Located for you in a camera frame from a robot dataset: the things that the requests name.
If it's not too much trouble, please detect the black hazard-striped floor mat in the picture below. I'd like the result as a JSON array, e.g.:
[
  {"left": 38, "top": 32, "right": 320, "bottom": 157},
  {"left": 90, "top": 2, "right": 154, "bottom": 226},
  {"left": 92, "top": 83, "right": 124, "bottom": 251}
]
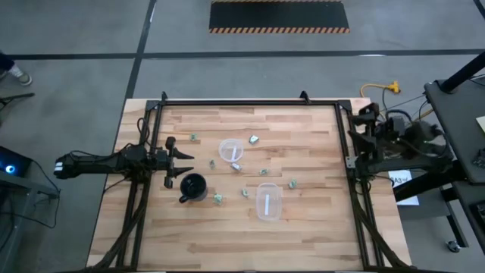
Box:
[{"left": 208, "top": 0, "right": 351, "bottom": 34}]

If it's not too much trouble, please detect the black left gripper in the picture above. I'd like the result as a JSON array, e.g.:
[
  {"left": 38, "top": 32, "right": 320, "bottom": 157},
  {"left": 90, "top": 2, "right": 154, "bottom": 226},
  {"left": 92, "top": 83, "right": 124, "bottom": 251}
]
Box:
[{"left": 156, "top": 136, "right": 196, "bottom": 190}]

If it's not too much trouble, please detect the person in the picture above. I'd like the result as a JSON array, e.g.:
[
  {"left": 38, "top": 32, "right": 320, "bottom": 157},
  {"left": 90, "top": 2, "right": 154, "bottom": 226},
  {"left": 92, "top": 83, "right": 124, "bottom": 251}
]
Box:
[{"left": 0, "top": 51, "right": 33, "bottom": 86}]

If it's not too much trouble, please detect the black pole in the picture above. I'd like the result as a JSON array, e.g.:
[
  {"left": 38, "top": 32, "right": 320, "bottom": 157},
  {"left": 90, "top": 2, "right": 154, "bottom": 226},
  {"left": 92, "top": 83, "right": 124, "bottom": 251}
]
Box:
[{"left": 440, "top": 51, "right": 485, "bottom": 94}]

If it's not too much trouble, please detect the black cable loop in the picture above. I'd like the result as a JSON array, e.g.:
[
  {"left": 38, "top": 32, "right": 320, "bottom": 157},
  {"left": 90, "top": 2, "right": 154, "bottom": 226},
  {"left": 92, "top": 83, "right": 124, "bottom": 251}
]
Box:
[{"left": 136, "top": 117, "right": 153, "bottom": 149}]

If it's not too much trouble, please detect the black aluminium table frame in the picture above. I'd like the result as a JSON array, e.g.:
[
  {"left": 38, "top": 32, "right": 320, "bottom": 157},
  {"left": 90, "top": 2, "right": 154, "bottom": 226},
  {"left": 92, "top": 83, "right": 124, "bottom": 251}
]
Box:
[{"left": 115, "top": 90, "right": 412, "bottom": 272}]

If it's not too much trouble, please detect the rectangular clear plastic container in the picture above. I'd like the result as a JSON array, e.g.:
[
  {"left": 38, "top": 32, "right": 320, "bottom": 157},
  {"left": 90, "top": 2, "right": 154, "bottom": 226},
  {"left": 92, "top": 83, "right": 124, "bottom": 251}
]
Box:
[{"left": 255, "top": 183, "right": 283, "bottom": 222}]

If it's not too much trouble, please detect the computer tower with blue light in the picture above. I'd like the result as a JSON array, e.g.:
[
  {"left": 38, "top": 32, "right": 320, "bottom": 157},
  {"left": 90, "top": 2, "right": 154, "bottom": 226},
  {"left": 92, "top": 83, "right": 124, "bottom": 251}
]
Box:
[{"left": 0, "top": 146, "right": 33, "bottom": 179}]

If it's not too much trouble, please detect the black mug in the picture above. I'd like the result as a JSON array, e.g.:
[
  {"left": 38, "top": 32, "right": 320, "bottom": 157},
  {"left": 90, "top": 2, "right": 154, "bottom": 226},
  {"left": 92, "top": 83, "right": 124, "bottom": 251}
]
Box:
[{"left": 178, "top": 173, "right": 209, "bottom": 204}]

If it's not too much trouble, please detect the black cable bundle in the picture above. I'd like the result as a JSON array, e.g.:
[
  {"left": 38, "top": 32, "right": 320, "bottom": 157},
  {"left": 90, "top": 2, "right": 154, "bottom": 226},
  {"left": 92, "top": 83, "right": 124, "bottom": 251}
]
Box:
[
  {"left": 100, "top": 180, "right": 151, "bottom": 272},
  {"left": 350, "top": 177, "right": 412, "bottom": 271}
]

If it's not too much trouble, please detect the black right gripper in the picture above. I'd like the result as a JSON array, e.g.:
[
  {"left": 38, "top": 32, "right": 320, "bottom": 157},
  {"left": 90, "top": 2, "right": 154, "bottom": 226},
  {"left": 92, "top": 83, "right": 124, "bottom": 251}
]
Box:
[{"left": 348, "top": 102, "right": 396, "bottom": 161}]

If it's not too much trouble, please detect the yellow extension cable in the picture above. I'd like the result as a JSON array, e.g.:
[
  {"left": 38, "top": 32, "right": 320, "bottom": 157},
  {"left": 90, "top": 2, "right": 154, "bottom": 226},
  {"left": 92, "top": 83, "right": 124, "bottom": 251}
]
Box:
[{"left": 359, "top": 80, "right": 402, "bottom": 98}]

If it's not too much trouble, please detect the grey desk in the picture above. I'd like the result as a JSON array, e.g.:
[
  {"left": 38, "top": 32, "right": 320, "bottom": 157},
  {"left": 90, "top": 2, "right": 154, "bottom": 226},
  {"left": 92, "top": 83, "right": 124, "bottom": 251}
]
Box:
[{"left": 0, "top": 170, "right": 61, "bottom": 273}]

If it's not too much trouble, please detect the round clear plastic container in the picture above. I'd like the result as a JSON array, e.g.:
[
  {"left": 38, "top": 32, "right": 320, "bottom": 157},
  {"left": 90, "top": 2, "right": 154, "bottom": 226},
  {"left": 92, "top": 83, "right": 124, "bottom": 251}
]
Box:
[{"left": 218, "top": 138, "right": 245, "bottom": 164}]

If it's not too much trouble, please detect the white paper label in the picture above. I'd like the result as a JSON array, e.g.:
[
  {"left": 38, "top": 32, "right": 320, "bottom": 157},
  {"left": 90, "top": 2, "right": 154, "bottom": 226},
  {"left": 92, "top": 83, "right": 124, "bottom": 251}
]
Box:
[{"left": 388, "top": 169, "right": 421, "bottom": 207}]

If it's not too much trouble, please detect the black side cart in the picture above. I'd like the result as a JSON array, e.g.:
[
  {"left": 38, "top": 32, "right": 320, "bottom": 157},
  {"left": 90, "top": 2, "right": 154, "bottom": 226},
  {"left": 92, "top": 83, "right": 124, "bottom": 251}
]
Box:
[{"left": 423, "top": 77, "right": 485, "bottom": 185}]

